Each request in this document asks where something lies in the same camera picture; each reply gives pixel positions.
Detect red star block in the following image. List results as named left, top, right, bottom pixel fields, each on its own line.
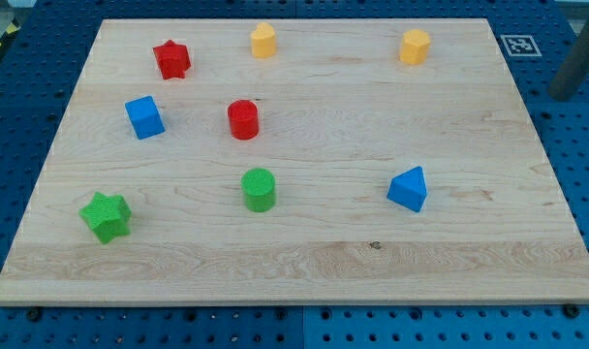
left=153, top=40, right=192, bottom=79

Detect wooden board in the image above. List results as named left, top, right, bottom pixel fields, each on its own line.
left=0, top=19, right=589, bottom=306

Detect red cylinder block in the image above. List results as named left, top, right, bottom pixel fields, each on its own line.
left=227, top=100, right=260, bottom=141

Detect white fiducial marker tag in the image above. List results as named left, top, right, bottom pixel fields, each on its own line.
left=501, top=34, right=542, bottom=57

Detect blue triangle block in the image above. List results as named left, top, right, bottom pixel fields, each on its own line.
left=387, top=166, right=427, bottom=212

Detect green cylinder block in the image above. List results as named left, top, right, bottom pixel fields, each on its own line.
left=240, top=168, right=276, bottom=212

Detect green star block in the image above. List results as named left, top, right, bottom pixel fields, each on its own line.
left=78, top=192, right=132, bottom=244

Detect blue cube block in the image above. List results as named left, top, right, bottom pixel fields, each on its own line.
left=124, top=95, right=165, bottom=140

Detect yellow heart block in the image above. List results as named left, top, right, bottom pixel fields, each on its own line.
left=250, top=22, right=277, bottom=58

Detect yellow hexagon block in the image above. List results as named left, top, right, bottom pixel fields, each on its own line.
left=398, top=29, right=431, bottom=65

